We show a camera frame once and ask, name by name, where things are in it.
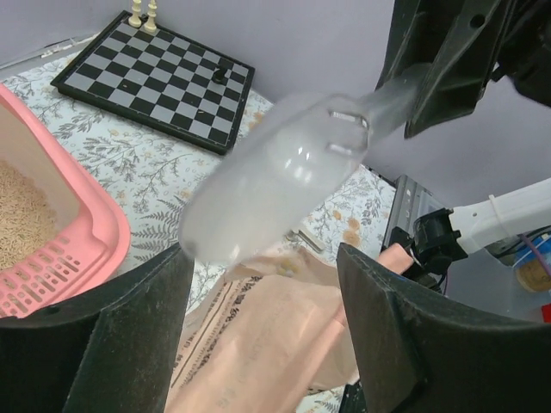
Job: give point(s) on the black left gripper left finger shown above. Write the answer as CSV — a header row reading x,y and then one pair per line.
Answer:
x,y
111,349

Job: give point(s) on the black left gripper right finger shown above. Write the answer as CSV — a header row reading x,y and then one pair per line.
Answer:
x,y
417,351

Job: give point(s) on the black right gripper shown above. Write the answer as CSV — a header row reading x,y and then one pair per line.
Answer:
x,y
463,44

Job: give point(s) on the pink cat litter bag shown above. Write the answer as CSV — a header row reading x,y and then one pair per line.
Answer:
x,y
270,332

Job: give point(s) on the clear plastic scoop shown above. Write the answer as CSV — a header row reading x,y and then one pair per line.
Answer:
x,y
304,149

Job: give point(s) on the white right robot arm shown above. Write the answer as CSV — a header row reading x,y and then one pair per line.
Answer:
x,y
437,239

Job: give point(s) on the pink cat litter box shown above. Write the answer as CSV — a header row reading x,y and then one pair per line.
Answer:
x,y
61,232

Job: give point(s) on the black chess piece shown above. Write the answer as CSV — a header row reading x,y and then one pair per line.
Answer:
x,y
219,75

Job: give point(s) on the black grey chessboard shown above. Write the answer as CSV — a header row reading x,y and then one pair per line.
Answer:
x,y
163,81

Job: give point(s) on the cream chess piece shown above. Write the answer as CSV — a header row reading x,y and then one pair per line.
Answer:
x,y
150,23
134,19

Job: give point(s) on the white plastic bracket piece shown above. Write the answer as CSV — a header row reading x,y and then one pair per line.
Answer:
x,y
303,234

